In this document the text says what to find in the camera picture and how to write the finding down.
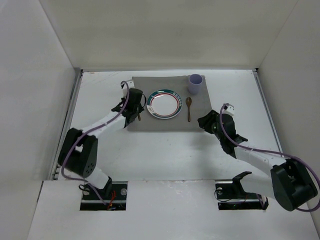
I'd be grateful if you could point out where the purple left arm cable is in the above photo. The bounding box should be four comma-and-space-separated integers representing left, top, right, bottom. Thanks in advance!
60, 81, 131, 206

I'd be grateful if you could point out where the brown wooden spoon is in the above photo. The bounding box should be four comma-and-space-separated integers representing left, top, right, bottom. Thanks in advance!
185, 97, 192, 122

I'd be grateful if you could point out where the right aluminium table rail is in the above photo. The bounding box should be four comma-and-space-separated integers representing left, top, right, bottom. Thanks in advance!
252, 68, 283, 152

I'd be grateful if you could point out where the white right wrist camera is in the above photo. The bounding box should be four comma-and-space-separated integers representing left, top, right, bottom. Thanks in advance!
223, 103, 235, 117

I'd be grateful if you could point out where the aluminium table rail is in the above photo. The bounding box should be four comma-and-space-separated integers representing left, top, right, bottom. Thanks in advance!
47, 67, 83, 181
252, 68, 283, 152

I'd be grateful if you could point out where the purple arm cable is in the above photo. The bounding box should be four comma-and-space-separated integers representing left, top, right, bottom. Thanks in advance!
60, 81, 131, 206
219, 104, 320, 213

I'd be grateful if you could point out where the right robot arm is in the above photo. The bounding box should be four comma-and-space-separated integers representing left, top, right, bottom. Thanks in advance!
197, 110, 320, 212

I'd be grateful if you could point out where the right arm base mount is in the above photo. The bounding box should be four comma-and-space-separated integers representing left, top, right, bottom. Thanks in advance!
214, 171, 269, 211

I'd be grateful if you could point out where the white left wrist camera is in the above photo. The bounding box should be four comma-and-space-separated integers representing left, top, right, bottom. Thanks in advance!
120, 80, 135, 97

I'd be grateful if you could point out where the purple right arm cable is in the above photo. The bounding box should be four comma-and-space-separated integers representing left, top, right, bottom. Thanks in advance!
219, 104, 320, 213

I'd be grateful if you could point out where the grey cloth placemat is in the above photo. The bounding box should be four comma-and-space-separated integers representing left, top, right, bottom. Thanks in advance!
126, 74, 214, 133

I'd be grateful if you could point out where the white plate green red rim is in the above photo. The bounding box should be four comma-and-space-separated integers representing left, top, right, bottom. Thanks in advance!
146, 89, 183, 120

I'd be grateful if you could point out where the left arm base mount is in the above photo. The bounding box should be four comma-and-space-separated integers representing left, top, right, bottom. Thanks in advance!
78, 181, 128, 211

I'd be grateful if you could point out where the purple cup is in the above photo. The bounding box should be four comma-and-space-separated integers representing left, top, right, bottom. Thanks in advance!
188, 74, 204, 95

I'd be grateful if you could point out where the left aluminium table rail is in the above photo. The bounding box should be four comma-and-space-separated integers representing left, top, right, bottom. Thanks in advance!
47, 67, 83, 181

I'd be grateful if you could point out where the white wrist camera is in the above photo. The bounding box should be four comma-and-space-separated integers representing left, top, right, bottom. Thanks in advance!
120, 80, 135, 97
223, 103, 235, 117

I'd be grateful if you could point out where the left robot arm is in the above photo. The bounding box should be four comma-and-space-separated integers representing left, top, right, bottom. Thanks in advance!
58, 88, 146, 200

